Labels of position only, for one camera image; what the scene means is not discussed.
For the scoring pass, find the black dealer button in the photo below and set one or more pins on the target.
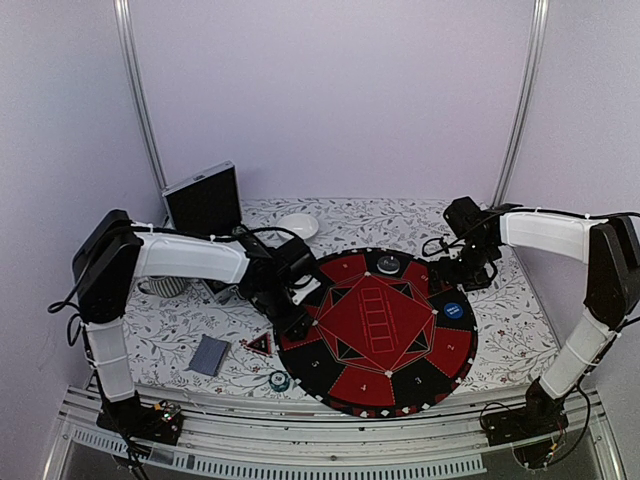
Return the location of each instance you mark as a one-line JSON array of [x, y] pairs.
[[388, 265]]

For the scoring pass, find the striped grey cup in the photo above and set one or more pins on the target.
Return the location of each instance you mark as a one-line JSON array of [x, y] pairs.
[[162, 286]]

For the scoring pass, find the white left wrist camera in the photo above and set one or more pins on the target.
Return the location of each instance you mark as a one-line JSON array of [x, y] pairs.
[[298, 295]]

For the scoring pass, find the green fifty poker chip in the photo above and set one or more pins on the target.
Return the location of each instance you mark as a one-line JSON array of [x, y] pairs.
[[279, 381]]

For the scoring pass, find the round red black poker mat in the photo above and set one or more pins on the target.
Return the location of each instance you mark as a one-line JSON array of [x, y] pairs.
[[379, 345]]

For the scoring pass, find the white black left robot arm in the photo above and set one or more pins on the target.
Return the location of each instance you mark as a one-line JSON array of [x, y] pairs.
[[120, 251]]

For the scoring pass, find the aluminium poker chip case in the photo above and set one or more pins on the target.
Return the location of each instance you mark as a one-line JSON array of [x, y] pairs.
[[206, 202]]

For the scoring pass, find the aluminium frame post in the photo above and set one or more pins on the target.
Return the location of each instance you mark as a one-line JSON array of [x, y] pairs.
[[531, 68], [125, 29]]

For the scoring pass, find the blue small blind button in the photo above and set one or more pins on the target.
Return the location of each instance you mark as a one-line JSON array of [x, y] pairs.
[[453, 311]]

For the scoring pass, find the right aluminium frame post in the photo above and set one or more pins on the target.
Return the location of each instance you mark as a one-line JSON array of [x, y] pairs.
[[531, 68]]

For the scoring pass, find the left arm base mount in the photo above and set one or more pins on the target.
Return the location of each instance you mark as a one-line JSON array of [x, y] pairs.
[[161, 423]]

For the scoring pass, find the black triangular all-in button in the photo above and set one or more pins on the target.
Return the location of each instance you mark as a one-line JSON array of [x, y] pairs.
[[260, 345]]

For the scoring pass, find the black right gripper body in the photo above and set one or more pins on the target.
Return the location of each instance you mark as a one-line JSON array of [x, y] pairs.
[[470, 270]]

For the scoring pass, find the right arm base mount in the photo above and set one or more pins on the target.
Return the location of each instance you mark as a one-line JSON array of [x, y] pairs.
[[541, 435]]

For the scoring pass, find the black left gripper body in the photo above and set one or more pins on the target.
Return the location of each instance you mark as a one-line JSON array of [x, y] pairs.
[[272, 305]]

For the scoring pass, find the white ceramic bowl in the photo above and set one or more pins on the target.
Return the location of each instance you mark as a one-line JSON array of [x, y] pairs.
[[304, 225]]

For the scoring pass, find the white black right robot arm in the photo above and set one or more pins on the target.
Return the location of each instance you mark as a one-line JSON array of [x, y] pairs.
[[584, 269]]

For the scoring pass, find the left aluminium frame post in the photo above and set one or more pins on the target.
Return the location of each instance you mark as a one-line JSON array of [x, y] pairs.
[[125, 29]]

